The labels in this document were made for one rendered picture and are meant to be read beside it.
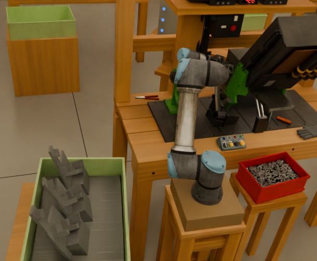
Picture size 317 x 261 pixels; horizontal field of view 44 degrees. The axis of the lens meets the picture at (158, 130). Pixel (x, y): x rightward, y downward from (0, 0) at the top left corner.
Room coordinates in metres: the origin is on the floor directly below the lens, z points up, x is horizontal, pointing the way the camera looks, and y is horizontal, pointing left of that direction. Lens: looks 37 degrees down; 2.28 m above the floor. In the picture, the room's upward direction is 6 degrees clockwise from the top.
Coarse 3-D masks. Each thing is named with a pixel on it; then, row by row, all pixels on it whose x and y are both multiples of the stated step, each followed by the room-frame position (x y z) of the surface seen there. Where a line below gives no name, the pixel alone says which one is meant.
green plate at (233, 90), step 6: (240, 66) 2.05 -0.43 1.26; (234, 72) 2.07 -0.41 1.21; (240, 72) 2.02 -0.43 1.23; (246, 72) 1.98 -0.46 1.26; (234, 78) 2.04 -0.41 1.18; (240, 78) 2.00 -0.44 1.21; (246, 78) 1.99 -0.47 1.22; (228, 84) 2.07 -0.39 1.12; (234, 84) 2.02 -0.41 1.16; (240, 84) 1.97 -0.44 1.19; (228, 90) 2.04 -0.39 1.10; (234, 90) 1.99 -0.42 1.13; (240, 90) 1.99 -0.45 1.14; (246, 90) 2.00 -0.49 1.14; (228, 96) 2.01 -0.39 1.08
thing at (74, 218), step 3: (72, 213) 1.11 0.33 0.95; (75, 213) 1.10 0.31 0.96; (78, 213) 1.10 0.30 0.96; (66, 216) 1.10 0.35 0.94; (69, 216) 1.09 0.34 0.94; (72, 216) 1.09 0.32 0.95; (75, 216) 1.09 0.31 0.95; (78, 216) 1.09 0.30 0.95; (69, 219) 1.09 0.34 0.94; (72, 219) 1.09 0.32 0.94; (75, 219) 1.09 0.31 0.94; (78, 219) 1.09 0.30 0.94; (72, 222) 1.08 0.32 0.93; (75, 222) 1.08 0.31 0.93; (78, 222) 1.08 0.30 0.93; (81, 222) 1.08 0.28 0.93
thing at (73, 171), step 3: (69, 165) 1.38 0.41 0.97; (72, 165) 1.38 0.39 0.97; (63, 168) 1.30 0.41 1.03; (66, 168) 1.30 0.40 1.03; (69, 168) 1.37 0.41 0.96; (72, 168) 1.37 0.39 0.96; (81, 168) 1.38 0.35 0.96; (66, 171) 1.29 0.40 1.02; (69, 171) 1.29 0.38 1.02; (72, 171) 1.29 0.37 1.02; (75, 171) 1.29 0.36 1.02; (78, 171) 1.37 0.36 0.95; (81, 171) 1.37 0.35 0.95; (66, 174) 1.28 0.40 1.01; (69, 174) 1.29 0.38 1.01; (72, 174) 1.29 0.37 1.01; (75, 174) 1.29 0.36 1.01
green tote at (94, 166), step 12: (48, 168) 1.42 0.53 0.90; (96, 168) 1.46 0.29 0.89; (108, 168) 1.47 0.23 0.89; (120, 168) 1.48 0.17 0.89; (36, 180) 1.27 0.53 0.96; (120, 180) 1.48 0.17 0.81; (36, 192) 1.20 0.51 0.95; (36, 204) 1.17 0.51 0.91; (36, 228) 1.11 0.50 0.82; (24, 240) 0.94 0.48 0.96; (24, 252) 0.89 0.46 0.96
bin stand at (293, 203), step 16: (240, 192) 1.52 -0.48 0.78; (256, 208) 1.42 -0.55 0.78; (272, 208) 1.45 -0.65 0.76; (288, 208) 1.54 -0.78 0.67; (256, 224) 1.72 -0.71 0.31; (288, 224) 1.51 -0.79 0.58; (240, 240) 1.41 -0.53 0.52; (256, 240) 1.70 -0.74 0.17; (240, 256) 1.42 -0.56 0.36; (272, 256) 1.51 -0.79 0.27
